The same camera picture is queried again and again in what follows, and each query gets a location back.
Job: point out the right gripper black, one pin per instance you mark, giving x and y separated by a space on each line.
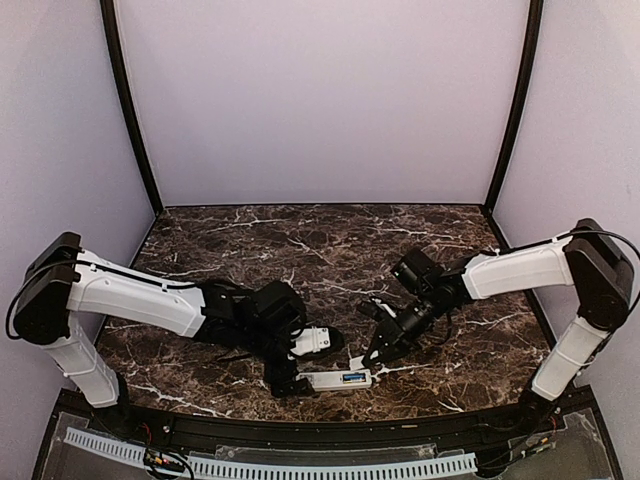
397 339

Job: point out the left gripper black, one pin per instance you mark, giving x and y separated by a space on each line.
274 376

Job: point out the white battery cover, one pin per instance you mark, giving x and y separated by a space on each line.
356 363

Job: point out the blue battery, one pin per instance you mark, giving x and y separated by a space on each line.
354 377

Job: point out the white remote control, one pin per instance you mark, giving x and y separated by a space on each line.
332 381

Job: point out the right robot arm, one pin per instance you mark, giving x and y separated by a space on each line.
586 258

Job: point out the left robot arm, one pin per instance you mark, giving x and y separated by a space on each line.
269 323

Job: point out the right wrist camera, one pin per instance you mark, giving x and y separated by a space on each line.
377 309

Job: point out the black front rail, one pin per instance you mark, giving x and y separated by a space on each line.
206 434

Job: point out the white slotted cable duct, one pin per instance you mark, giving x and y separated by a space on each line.
201 467

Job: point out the right black frame post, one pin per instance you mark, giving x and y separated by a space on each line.
525 70

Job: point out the black frame post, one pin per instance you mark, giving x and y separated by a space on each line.
126 101
525 70

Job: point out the left black frame post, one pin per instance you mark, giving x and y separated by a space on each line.
126 101

